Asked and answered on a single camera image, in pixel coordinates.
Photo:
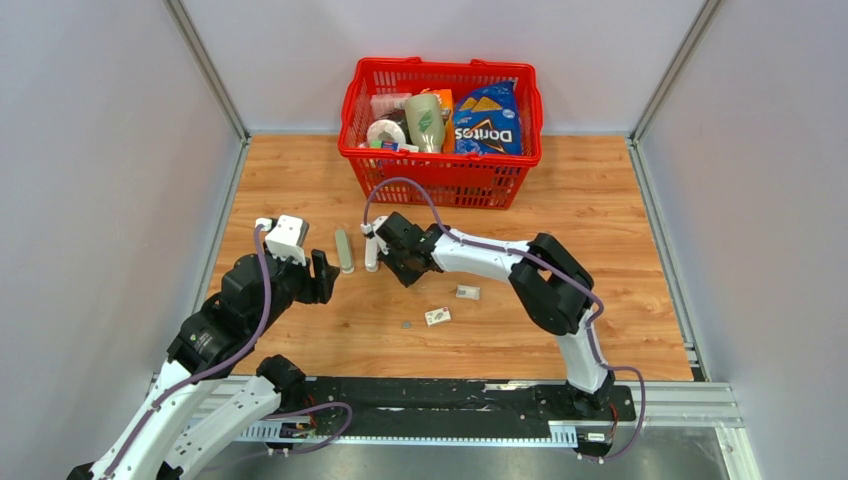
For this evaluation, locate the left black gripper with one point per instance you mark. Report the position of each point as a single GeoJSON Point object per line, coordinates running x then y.
{"type": "Point", "coordinates": [317, 288]}

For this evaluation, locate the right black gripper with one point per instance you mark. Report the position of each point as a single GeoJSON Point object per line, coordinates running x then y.
{"type": "Point", "coordinates": [407, 279]}

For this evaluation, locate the greenish white stapler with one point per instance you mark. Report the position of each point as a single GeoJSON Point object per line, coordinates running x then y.
{"type": "Point", "coordinates": [344, 251]}

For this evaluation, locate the white paper tag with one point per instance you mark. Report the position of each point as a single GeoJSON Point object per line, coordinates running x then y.
{"type": "Point", "coordinates": [468, 292]}

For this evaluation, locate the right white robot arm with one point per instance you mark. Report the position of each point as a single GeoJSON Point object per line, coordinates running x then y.
{"type": "Point", "coordinates": [555, 290]}

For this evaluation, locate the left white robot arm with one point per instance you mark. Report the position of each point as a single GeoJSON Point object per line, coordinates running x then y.
{"type": "Point", "coordinates": [160, 443]}

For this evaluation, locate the small staple box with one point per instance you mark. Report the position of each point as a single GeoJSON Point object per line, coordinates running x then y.
{"type": "Point", "coordinates": [437, 316]}

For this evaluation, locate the small white blue box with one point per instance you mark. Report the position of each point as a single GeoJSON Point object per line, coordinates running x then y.
{"type": "Point", "coordinates": [392, 146]}

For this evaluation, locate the white tape roll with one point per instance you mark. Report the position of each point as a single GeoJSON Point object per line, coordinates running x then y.
{"type": "Point", "coordinates": [386, 130]}

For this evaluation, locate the red plastic shopping basket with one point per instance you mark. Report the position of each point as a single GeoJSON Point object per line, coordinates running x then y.
{"type": "Point", "coordinates": [489, 181]}

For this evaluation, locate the beige squeeze bottle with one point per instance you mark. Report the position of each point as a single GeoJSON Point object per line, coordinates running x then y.
{"type": "Point", "coordinates": [425, 122]}

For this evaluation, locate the clear plastic wrapped packet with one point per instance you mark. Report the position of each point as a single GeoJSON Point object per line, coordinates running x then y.
{"type": "Point", "coordinates": [386, 103]}

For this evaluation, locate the blue Doritos chip bag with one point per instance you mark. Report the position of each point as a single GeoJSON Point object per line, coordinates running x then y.
{"type": "Point", "coordinates": [487, 121]}

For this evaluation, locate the orange snack packet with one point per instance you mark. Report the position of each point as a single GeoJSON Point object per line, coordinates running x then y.
{"type": "Point", "coordinates": [446, 102]}

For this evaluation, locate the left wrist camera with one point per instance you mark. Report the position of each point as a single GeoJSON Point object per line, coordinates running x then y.
{"type": "Point", "coordinates": [285, 237]}

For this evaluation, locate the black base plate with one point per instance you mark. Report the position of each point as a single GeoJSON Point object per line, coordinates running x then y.
{"type": "Point", "coordinates": [445, 408]}

